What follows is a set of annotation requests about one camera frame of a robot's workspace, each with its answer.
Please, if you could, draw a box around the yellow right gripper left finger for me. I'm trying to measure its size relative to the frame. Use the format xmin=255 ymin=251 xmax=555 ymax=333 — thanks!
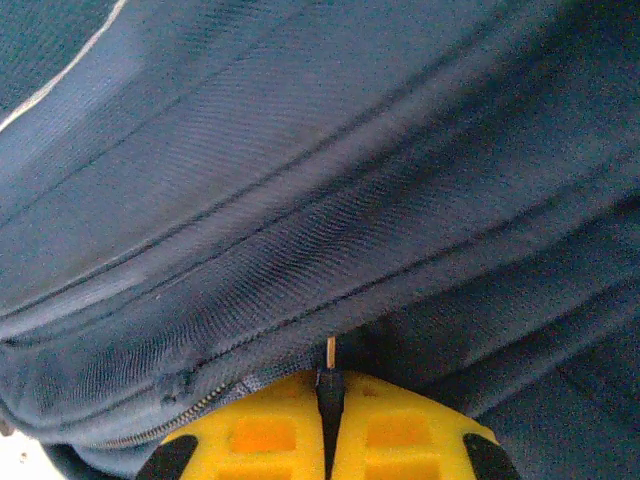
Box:
xmin=134 ymin=369 xmax=329 ymax=480

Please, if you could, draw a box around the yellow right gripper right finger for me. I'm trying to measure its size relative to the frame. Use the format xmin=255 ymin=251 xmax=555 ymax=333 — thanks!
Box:
xmin=332 ymin=372 xmax=524 ymax=480

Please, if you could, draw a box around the navy blue backpack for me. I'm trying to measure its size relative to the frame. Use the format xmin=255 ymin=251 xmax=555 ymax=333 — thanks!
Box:
xmin=0 ymin=0 xmax=640 ymax=480

